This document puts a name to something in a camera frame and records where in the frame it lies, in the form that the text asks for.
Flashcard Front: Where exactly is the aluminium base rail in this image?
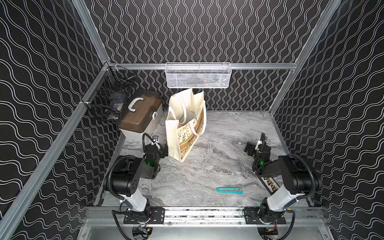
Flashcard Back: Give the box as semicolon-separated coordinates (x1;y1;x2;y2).
85;207;325;227

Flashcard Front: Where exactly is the brown lidded storage box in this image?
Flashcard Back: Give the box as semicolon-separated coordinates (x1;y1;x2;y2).
118;89;163;142

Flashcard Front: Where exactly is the black card with brown items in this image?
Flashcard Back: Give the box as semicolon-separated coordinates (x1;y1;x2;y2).
259;177;280;195

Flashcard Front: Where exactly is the cream canvas tote bag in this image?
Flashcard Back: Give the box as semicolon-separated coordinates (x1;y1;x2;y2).
165;89;207;163

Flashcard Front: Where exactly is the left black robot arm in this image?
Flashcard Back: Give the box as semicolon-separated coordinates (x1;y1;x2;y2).
103;134;168;222

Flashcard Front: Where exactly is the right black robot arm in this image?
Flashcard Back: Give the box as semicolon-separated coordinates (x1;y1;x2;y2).
244;133;322;223

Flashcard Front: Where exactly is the black wire basket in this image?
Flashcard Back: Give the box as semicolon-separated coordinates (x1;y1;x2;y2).
85;66;137;122

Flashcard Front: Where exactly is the teal utility knife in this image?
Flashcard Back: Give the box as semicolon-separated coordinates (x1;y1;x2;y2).
216;187;244;195

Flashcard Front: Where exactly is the white wire mesh basket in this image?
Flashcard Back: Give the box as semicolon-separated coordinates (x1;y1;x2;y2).
165;62;232;89

